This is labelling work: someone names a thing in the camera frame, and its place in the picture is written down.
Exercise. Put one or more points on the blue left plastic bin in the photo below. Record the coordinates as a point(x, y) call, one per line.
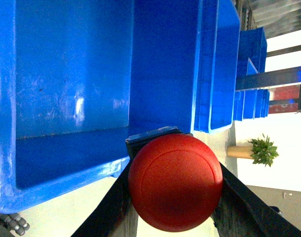
point(77, 77)

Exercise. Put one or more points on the potted green plant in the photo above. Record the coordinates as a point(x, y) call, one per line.
point(260, 151)

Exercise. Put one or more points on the red mushroom push button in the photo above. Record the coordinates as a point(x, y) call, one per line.
point(175, 180)

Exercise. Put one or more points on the stacked blue bins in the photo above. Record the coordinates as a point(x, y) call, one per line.
point(217, 46)

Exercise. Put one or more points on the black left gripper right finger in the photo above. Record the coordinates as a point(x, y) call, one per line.
point(241, 213)

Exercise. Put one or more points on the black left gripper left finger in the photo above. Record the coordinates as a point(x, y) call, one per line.
point(115, 215)

